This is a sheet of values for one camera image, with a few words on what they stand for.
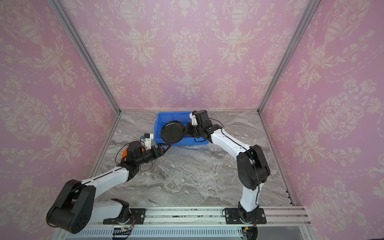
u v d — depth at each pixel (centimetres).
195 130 76
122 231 73
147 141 79
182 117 109
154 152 76
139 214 75
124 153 103
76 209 42
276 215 76
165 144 81
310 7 69
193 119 82
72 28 77
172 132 86
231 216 74
